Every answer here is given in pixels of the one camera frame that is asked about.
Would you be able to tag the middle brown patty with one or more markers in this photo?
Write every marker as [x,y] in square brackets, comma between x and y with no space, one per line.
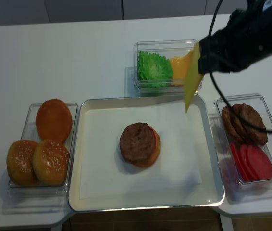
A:
[238,125]

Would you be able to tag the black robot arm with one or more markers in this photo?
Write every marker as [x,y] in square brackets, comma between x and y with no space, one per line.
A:
[246,39]

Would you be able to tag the right sesame bun top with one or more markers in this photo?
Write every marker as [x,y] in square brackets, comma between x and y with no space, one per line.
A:
[50,162]

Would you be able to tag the plain orange bun half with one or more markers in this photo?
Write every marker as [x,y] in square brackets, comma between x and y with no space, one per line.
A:
[54,121]

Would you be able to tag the clear lettuce cheese container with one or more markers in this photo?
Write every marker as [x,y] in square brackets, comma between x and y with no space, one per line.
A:
[169,49]

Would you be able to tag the sesame bun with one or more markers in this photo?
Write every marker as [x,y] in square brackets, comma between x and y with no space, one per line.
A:
[50,162]
[19,163]

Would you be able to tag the orange cheese slice in container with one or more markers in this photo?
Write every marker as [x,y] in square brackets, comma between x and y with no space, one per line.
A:
[180,66]

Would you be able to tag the left red tomato slice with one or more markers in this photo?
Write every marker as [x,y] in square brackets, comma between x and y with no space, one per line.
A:
[238,164]

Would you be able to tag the green lettuce leaf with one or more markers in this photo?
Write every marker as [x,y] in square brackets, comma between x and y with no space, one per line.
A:
[154,70]

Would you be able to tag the bottom bun on tray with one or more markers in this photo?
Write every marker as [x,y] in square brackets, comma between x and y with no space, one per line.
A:
[154,158]

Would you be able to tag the white paper sheet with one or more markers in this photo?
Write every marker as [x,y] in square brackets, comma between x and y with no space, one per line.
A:
[105,173]

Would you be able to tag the left brown patty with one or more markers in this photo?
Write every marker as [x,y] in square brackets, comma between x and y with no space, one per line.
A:
[229,127]

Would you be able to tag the right red tomato slice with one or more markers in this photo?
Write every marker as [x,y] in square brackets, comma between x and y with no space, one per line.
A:
[259,163]

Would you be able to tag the brown patty on burger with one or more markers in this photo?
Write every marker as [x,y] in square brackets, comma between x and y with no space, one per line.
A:
[136,142]

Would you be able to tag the white metal tray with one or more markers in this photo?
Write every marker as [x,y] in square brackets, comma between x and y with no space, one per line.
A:
[209,193]

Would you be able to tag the left sesame bun top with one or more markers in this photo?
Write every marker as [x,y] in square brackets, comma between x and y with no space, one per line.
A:
[19,163]

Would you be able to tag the yellow cheese slice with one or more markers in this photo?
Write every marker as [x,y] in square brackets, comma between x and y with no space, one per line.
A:
[193,77]

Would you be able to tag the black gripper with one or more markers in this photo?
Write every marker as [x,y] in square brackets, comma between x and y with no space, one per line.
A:
[245,40]

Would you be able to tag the right brown patty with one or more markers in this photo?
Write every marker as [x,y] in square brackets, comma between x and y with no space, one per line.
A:
[249,114]

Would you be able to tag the middle red tomato slice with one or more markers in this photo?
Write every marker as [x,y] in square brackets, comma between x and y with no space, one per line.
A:
[249,172]

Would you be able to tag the clear bun container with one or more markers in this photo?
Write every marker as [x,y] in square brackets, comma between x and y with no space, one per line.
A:
[30,133]

